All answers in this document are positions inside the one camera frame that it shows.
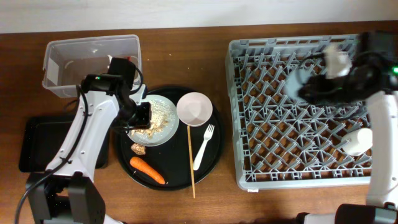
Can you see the brown ginger piece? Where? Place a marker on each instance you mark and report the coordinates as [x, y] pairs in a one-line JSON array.
[[138, 149]]

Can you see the cream cup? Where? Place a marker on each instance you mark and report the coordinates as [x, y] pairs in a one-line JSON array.
[[357, 142]]

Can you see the grey plate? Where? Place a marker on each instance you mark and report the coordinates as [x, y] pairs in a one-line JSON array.
[[166, 135]]

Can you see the round black tray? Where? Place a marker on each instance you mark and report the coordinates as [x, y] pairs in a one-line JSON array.
[[171, 159]]

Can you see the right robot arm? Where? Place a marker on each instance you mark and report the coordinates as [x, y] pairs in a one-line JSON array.
[[331, 78]]

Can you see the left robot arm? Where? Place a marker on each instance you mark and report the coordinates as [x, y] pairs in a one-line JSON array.
[[65, 191]]

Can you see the pink bowl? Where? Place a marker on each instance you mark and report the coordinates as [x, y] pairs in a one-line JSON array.
[[194, 109]]

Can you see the clear plastic bin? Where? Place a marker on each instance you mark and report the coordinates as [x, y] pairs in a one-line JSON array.
[[68, 62]]

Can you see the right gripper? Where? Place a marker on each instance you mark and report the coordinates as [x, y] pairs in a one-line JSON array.
[[306, 91]]

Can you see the rice and peanut scraps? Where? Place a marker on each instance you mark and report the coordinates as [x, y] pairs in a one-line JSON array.
[[162, 117]]

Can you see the blue cup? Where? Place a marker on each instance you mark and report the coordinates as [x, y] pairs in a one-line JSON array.
[[294, 82]]

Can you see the white tissue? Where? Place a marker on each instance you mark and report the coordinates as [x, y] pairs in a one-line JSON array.
[[110, 59]]

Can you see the grey dishwasher rack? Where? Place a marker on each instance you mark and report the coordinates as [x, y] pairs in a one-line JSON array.
[[281, 143]]

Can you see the black rectangular tray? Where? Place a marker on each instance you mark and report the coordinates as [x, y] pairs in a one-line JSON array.
[[43, 137]]

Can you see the white plastic fork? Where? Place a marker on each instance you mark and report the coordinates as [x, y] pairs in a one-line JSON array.
[[206, 137]]

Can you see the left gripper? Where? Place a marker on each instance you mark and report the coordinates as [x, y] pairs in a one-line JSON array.
[[145, 124]]

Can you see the wooden chopstick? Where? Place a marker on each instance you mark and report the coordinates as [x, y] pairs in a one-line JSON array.
[[191, 161]]

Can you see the orange carrot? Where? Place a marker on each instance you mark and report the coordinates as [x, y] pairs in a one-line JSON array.
[[141, 165]]

